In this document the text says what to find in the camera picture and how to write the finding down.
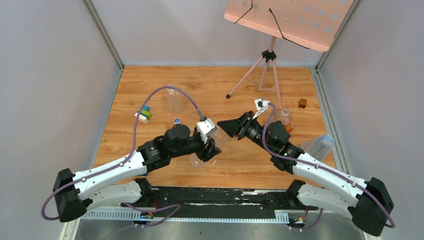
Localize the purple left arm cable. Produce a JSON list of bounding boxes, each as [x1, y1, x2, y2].
[[40, 85, 206, 222]]

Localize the small brown cube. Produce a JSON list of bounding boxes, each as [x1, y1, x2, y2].
[[298, 98, 308, 109]]

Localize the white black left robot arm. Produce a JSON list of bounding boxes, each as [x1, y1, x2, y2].
[[52, 119, 222, 223]]

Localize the black metal base rail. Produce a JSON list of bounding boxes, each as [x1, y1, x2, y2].
[[67, 185, 372, 224]]

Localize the pink music stand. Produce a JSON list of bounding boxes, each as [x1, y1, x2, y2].
[[224, 0, 355, 107]]

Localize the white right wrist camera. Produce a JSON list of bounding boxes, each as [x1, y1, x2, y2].
[[252, 98, 271, 119]]

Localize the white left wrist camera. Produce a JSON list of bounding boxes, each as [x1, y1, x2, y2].
[[196, 118, 217, 144]]

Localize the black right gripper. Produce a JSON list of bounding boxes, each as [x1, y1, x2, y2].
[[216, 111, 274, 155]]

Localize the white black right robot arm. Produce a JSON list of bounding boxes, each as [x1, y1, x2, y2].
[[217, 111, 395, 237]]

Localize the orange label plastic bottle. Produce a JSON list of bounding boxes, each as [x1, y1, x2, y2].
[[274, 108, 293, 134]]

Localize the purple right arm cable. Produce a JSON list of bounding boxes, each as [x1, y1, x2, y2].
[[261, 102, 396, 232]]

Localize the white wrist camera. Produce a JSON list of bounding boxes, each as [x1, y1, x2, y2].
[[196, 118, 217, 144], [252, 98, 271, 119]]

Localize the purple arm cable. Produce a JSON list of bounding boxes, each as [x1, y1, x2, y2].
[[40, 85, 206, 222], [261, 102, 396, 232]]

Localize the clear bottle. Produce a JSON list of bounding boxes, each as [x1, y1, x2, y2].
[[188, 126, 230, 169], [165, 88, 183, 115]]

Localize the stacked toy building blocks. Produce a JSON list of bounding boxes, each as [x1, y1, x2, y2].
[[134, 105, 152, 123]]

